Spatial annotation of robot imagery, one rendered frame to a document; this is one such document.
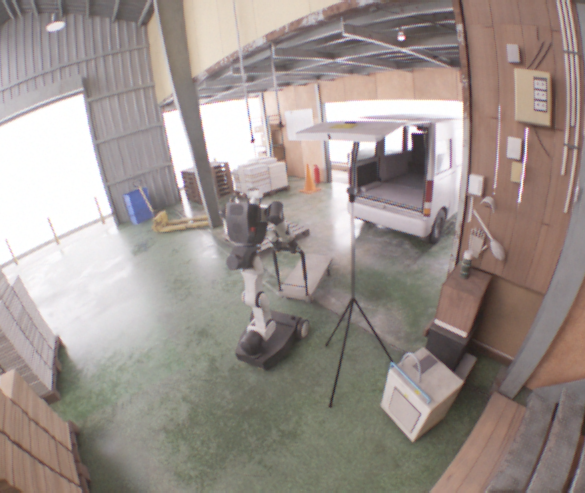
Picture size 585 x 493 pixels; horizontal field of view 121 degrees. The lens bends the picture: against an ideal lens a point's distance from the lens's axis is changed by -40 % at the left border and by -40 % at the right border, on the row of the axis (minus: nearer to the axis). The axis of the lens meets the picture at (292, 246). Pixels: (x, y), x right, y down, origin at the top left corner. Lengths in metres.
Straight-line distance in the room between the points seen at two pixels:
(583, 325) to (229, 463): 2.68
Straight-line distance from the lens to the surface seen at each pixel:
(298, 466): 2.12
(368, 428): 2.22
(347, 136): 2.91
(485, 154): 1.99
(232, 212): 2.01
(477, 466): 2.22
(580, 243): 1.75
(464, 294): 2.00
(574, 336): 2.40
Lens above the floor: 2.01
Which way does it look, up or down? 28 degrees down
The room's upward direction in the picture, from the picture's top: 8 degrees counter-clockwise
